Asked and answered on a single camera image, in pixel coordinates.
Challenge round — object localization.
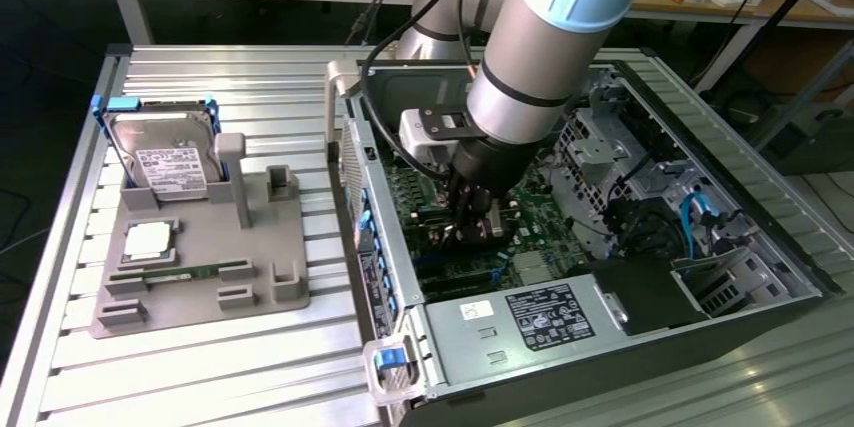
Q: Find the thick black camera cable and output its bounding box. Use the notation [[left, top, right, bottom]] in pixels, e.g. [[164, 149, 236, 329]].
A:
[[359, 0, 481, 178]]

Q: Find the black plastic fan shroud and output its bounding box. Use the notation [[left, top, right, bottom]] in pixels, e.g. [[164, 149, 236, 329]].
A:
[[592, 259, 708, 336]]

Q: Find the small silver chipset heatsink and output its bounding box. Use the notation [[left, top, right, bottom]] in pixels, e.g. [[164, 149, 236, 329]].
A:
[[512, 251, 552, 283]]

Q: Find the blue disk wire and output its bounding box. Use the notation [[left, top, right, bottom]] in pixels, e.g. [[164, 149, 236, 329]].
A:
[[679, 189, 715, 261]]

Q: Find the dark grey floor cabinet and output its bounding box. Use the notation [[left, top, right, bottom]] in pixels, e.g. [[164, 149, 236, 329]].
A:
[[763, 109, 854, 178]]

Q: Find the low profile graphics card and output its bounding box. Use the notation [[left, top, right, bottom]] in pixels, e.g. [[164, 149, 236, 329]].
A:
[[403, 214, 515, 254]]

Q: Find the silver disk bay cage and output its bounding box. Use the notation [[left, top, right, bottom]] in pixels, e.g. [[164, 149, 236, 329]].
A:
[[550, 106, 659, 213]]

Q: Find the green RAM stick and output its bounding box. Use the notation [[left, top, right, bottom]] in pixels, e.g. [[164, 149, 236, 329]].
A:
[[109, 259, 252, 284]]

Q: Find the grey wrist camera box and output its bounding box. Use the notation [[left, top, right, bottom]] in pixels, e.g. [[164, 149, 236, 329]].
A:
[[397, 106, 479, 166]]

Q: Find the silver hard disk drive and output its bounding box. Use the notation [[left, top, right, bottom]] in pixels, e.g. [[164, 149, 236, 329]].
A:
[[109, 114, 221, 203]]

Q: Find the open black PC case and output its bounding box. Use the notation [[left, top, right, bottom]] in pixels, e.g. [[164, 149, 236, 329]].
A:
[[323, 59, 846, 427]]

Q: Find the grey power supply unit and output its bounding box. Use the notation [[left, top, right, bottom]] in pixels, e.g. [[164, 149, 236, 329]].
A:
[[423, 279, 632, 386]]

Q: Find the blue disk caddy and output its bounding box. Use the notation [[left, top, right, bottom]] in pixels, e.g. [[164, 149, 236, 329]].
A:
[[88, 94, 233, 188]]

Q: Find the silver CPU chip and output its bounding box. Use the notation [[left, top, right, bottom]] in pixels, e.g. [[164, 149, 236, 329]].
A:
[[124, 223, 176, 261]]

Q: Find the thin black hanging cable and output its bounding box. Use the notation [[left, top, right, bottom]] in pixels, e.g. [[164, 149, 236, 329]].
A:
[[345, 0, 395, 47]]

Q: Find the grey plastic parts rack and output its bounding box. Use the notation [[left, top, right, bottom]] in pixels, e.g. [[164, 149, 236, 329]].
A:
[[89, 132, 313, 341]]

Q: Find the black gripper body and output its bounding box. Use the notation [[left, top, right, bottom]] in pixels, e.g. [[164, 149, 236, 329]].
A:
[[449, 139, 535, 196]]

